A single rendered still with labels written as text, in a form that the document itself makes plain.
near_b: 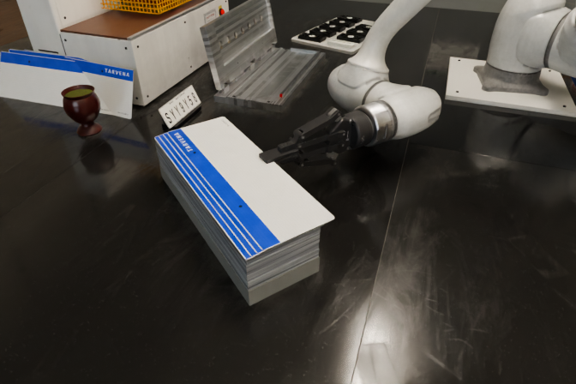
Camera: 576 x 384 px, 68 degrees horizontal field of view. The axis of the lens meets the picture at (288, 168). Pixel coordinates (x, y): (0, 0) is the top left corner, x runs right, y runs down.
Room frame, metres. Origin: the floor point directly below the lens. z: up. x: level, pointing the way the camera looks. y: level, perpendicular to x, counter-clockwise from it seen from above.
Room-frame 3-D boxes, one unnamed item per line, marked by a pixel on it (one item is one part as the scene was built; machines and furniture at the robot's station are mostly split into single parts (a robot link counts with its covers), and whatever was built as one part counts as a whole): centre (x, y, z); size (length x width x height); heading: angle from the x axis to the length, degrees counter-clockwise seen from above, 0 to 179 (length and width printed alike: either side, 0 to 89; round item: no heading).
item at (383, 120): (0.81, -0.18, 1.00); 0.09 x 0.06 x 0.09; 32
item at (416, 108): (0.88, -0.26, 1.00); 0.16 x 0.13 x 0.11; 122
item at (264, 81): (1.30, 0.04, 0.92); 0.44 x 0.21 x 0.04; 160
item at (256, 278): (0.62, 0.11, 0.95); 0.40 x 0.13 x 0.10; 32
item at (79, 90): (0.96, 0.50, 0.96); 0.09 x 0.09 x 0.11
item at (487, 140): (1.14, -0.62, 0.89); 0.67 x 0.45 x 0.03; 161
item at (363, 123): (0.77, -0.12, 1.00); 0.09 x 0.07 x 0.08; 122
